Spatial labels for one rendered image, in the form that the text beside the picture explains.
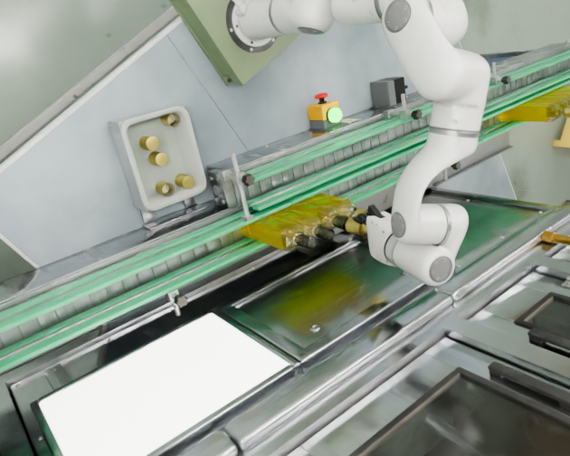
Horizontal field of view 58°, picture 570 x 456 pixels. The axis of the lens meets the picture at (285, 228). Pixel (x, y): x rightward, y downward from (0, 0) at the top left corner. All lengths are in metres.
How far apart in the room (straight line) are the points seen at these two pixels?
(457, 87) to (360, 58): 0.93
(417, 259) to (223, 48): 0.73
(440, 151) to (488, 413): 0.44
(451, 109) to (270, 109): 0.74
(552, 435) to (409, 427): 0.21
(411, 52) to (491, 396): 0.58
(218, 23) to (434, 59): 0.66
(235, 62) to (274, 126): 0.26
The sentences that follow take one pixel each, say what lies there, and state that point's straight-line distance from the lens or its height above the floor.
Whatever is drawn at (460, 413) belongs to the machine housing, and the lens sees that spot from 0.95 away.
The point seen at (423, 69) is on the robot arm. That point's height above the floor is 1.47.
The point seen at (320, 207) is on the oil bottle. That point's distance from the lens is 1.30.
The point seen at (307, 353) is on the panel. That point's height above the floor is 1.31.
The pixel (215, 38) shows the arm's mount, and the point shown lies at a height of 0.83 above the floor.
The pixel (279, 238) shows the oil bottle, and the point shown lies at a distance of 1.22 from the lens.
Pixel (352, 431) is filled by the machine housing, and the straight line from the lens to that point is 0.92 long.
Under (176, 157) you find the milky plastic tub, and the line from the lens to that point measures 1.38.
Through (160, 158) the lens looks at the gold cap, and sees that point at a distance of 1.31.
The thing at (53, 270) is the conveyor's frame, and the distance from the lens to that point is 1.28.
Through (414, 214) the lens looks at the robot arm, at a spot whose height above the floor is 1.45.
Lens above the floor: 2.02
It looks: 52 degrees down
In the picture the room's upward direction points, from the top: 107 degrees clockwise
